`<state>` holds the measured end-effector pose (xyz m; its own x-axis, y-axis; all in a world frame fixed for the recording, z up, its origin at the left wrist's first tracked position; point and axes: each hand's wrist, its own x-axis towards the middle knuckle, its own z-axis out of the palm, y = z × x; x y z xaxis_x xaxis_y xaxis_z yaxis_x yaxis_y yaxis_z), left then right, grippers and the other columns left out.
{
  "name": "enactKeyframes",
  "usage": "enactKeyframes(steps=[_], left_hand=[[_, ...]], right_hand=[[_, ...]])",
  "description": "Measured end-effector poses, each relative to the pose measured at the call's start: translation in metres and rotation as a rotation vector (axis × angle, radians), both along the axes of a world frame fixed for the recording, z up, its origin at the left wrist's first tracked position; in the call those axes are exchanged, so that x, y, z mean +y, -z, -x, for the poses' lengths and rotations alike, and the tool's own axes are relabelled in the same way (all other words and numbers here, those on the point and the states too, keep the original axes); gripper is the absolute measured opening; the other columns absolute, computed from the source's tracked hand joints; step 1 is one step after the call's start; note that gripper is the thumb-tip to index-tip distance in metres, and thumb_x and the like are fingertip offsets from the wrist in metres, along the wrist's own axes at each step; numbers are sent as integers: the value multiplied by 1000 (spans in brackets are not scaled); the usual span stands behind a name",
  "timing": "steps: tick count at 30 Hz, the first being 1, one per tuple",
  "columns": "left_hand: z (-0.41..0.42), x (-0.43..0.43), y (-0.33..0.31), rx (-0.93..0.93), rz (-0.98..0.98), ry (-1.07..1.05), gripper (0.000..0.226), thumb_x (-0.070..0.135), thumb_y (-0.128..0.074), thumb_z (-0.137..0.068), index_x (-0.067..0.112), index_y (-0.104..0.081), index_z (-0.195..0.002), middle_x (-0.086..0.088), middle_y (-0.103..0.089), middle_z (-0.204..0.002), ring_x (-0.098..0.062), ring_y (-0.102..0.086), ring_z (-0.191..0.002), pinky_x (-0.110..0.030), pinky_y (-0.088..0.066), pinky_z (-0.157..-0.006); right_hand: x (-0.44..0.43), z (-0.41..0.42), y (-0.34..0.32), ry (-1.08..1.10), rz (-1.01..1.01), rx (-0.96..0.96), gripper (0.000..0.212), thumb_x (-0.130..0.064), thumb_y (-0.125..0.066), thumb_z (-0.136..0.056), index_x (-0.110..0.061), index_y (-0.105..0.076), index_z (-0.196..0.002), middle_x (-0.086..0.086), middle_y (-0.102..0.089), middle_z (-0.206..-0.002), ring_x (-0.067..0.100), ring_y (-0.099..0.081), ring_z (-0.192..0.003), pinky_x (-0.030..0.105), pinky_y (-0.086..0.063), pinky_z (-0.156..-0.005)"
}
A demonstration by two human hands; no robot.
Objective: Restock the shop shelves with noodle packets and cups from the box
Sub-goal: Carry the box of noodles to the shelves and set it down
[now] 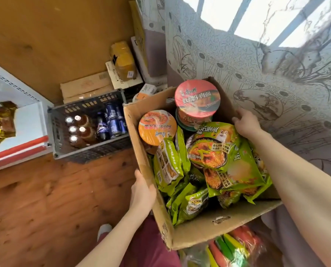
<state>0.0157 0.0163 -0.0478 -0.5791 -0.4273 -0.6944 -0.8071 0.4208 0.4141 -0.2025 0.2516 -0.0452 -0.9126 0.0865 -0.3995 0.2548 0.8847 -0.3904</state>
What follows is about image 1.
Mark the green-rimmed instant noodle bowl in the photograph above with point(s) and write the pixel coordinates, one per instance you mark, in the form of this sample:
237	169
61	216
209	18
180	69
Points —
186	125

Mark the orange instant noodle bowl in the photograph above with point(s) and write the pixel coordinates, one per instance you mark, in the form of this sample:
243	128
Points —
157	127

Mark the tall folded cardboard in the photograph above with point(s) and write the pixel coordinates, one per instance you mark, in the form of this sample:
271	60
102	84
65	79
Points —
137	27

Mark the gold snack packets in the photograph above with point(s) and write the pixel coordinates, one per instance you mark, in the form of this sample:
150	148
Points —
0	122

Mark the white shoe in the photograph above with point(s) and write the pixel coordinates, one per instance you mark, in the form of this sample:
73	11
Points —
104	230

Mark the person's right forearm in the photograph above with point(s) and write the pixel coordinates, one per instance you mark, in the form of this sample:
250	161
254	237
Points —
301	189

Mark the person's left forearm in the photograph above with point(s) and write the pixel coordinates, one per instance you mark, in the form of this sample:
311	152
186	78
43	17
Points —
121	237

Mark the white shelf with red trim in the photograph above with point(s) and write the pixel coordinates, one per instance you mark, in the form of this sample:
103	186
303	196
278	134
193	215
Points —
26	127

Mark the pile of green noodle packets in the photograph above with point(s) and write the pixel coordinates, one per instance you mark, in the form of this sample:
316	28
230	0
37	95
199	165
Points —
218	161

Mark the flat brown cardboard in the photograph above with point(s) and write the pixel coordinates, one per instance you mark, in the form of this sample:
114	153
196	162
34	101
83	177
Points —
84	85

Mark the person's left hand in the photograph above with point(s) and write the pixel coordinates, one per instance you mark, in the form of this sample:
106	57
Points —
141	196

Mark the red instant noodle bowl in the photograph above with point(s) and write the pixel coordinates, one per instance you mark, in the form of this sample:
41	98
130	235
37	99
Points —
197	98

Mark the clear bag of colourful snacks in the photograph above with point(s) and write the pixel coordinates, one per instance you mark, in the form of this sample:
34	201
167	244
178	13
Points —
229	248

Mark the blue drink can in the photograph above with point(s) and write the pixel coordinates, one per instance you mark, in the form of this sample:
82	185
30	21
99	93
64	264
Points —
119	111
123	126
114	127
111	109

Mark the brown cardboard box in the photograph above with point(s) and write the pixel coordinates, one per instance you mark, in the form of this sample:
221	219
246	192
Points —
210	222

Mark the maroon trousers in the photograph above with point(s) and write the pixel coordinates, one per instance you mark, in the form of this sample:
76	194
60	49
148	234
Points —
146	247

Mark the dark blue-label bottle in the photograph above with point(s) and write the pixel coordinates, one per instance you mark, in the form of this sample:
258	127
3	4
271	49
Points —
101	127

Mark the patterned grey curtain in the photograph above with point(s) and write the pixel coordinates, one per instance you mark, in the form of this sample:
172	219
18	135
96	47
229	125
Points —
265	80

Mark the brown bottle with white cap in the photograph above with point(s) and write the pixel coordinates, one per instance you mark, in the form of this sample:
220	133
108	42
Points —
87	133
73	130
76	141
80	120
69	120

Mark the pale grey cloth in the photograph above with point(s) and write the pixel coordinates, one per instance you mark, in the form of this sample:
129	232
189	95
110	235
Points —
282	236

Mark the white foam box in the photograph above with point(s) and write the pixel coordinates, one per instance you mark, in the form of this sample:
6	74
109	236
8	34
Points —
143	63

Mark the dark plastic crate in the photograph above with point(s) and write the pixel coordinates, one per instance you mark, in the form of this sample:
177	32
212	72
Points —
57	127

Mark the yellow wrapped package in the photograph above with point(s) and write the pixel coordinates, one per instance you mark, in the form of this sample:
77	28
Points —
123	59

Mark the person's left thumb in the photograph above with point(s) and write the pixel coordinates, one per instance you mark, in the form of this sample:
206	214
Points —
139	179

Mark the person's right thumb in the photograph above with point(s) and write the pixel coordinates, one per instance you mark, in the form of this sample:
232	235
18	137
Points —
237	124

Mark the white carton with black print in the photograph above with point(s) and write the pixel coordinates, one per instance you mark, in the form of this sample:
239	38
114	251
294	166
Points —
118	79

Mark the small white orange box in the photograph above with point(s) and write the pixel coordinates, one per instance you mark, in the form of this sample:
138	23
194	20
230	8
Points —
144	91

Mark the person's right hand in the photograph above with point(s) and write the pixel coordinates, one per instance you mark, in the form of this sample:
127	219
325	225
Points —
248	124

